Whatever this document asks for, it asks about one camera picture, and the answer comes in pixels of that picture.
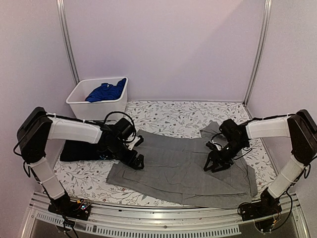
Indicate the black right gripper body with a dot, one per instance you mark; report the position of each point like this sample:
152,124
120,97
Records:
231,151

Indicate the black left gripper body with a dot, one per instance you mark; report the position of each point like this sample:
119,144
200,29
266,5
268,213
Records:
119,153

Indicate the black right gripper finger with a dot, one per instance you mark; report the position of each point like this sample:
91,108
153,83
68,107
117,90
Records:
217,167
211,163

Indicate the grey garment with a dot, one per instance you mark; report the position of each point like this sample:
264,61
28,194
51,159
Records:
174,172

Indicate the black t-shirt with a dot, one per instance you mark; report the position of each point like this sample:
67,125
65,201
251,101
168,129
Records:
74,151

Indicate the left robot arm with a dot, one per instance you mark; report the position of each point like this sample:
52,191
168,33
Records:
42,127

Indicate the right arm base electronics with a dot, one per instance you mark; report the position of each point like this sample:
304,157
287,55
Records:
260,213

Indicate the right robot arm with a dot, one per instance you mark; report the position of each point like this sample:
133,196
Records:
299,129

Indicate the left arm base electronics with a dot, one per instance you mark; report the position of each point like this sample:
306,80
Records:
79,209

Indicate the white plastic laundry bin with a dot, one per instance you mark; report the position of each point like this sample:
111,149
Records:
95,110

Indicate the floral tablecloth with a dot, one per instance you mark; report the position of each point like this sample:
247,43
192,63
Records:
176,119

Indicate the blue garment in bin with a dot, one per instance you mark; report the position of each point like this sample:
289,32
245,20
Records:
107,92

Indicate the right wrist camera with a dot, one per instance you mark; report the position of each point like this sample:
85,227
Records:
230,130

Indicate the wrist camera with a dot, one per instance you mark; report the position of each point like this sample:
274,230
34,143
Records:
127,133
230,130

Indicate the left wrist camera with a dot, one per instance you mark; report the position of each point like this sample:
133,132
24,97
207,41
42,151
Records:
127,133

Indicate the aluminium front rail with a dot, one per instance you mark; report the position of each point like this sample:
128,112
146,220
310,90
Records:
108,220

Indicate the right aluminium frame post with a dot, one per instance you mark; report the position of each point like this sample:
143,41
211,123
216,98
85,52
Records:
259,51

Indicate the aluminium frame post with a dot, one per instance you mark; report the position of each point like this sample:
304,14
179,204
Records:
259,51
67,42

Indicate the left aluminium frame post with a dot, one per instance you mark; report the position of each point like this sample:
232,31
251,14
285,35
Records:
67,42

